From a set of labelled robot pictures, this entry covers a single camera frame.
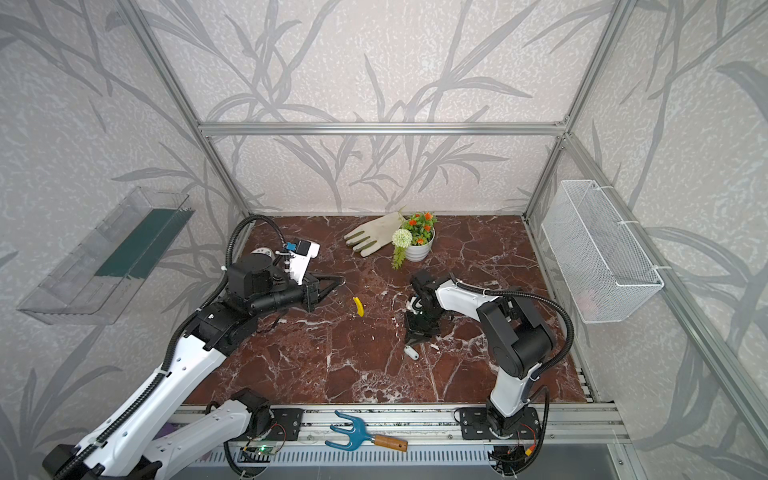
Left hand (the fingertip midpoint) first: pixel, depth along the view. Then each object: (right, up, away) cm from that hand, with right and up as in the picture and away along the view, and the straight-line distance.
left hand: (343, 274), depth 67 cm
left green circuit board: (-22, -44, +5) cm, 50 cm away
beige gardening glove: (+4, +12, +51) cm, 53 cm away
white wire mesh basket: (+56, +2, -4) cm, 56 cm away
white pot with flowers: (+17, +8, +29) cm, 35 cm away
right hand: (+15, -19, +21) cm, 32 cm away
